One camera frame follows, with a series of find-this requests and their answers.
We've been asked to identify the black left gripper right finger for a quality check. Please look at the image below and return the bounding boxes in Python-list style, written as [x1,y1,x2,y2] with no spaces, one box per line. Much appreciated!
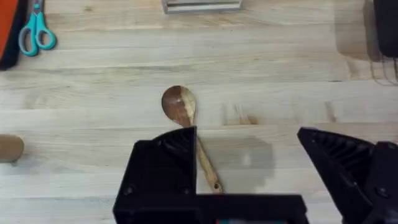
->
[297,126,398,224]

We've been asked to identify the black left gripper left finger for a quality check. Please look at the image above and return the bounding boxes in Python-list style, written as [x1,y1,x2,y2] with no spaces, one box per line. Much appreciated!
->
[113,125,198,224]

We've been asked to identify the round wooden handle end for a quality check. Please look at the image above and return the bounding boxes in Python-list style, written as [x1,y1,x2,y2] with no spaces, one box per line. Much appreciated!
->
[0,134,25,163]

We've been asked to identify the orange and black case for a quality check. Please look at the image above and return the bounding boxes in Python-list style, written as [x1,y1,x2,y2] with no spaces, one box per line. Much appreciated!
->
[0,0,29,71]

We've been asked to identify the grey metal box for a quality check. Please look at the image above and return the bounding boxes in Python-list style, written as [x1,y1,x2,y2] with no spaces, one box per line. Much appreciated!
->
[161,0,243,15]

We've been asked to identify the teal handled scissors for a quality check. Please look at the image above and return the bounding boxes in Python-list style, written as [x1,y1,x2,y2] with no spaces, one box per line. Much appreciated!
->
[17,0,57,57]

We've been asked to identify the wooden spoon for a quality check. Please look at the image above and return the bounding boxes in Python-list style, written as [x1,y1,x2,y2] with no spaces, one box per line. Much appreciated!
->
[160,85,224,194]

